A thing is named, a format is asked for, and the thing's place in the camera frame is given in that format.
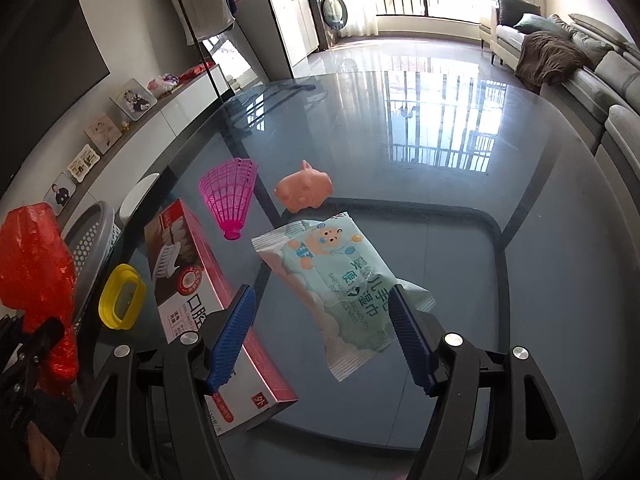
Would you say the white round stool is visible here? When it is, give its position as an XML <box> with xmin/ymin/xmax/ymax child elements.
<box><xmin>118</xmin><ymin>172</ymin><xmax>160</xmax><ymax>226</ymax></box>

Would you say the grey perforated trash basket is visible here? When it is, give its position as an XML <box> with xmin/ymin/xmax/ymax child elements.
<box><xmin>64</xmin><ymin>202</ymin><xmax>122</xmax><ymax>330</ymax></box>

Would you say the washing machine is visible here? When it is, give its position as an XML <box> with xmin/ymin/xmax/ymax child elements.
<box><xmin>308</xmin><ymin>0</ymin><xmax>348</xmax><ymax>51</ymax></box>

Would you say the black wall television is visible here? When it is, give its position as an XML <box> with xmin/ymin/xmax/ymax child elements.
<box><xmin>1</xmin><ymin>0</ymin><xmax>110</xmax><ymax>190</ymax></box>

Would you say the pink plastic bag bundle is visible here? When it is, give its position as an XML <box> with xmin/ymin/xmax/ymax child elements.
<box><xmin>146</xmin><ymin>74</ymin><xmax>180</xmax><ymax>99</ymax></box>

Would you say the black clothes drying rack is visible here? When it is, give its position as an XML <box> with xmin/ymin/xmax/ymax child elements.
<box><xmin>158</xmin><ymin>0</ymin><xmax>321</xmax><ymax>111</ymax></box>

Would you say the red white toothpaste box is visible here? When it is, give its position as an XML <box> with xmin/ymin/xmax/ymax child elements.
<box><xmin>144</xmin><ymin>200</ymin><xmax>297</xmax><ymax>436</ymax></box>

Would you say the dark grey cushion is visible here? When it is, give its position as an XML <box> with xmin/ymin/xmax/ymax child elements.
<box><xmin>497</xmin><ymin>0</ymin><xmax>540</xmax><ymax>27</ymax></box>

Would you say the grey sofa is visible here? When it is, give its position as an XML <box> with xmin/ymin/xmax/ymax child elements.
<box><xmin>480</xmin><ymin>0</ymin><xmax>639</xmax><ymax>240</ymax></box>

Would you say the scalloped white photo frame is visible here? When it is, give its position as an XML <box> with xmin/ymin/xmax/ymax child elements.
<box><xmin>67</xmin><ymin>144</ymin><xmax>100</xmax><ymax>183</ymax></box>

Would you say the grey hanging towel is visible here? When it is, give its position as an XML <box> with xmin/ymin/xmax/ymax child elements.
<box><xmin>170</xmin><ymin>0</ymin><xmax>235</xmax><ymax>46</ymax></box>

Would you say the pink picture canvas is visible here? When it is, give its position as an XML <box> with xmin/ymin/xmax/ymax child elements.
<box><xmin>84</xmin><ymin>114</ymin><xmax>122</xmax><ymax>155</ymax></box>

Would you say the child photo canvas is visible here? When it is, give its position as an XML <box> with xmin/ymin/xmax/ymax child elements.
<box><xmin>111</xmin><ymin>78</ymin><xmax>157</xmax><ymax>122</ymax></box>

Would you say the red package on cabinet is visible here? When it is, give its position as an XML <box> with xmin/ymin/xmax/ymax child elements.
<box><xmin>179</xmin><ymin>61</ymin><xmax>216</xmax><ymax>84</ymax></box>

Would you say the pink plastic shuttlecock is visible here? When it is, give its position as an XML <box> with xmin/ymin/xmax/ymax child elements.
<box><xmin>198</xmin><ymin>157</ymin><xmax>258</xmax><ymax>240</ymax></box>

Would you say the framed portrait photo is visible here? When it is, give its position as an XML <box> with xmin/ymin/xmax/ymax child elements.
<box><xmin>43</xmin><ymin>172</ymin><xmax>77</xmax><ymax>216</ymax></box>

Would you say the long white TV cabinet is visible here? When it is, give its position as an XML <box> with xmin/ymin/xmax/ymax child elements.
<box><xmin>58</xmin><ymin>66</ymin><xmax>232</xmax><ymax>233</ymax></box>

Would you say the yellow plastic ring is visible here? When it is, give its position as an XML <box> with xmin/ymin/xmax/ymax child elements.
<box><xmin>98</xmin><ymin>263</ymin><xmax>149</xmax><ymax>332</ymax></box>

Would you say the green wet wipes pack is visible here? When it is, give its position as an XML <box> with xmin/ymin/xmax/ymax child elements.
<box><xmin>252</xmin><ymin>212</ymin><xmax>435</xmax><ymax>382</ymax></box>

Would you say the orange pig toy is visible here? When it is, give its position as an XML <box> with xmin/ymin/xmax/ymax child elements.
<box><xmin>274</xmin><ymin>160</ymin><xmax>334</xmax><ymax>214</ymax></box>

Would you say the brown blanket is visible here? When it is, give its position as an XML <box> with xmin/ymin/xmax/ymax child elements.
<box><xmin>515</xmin><ymin>30</ymin><xmax>594</xmax><ymax>89</ymax></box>

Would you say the red plastic bag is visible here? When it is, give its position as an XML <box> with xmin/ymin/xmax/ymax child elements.
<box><xmin>1</xmin><ymin>203</ymin><xmax>79</xmax><ymax>400</ymax></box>

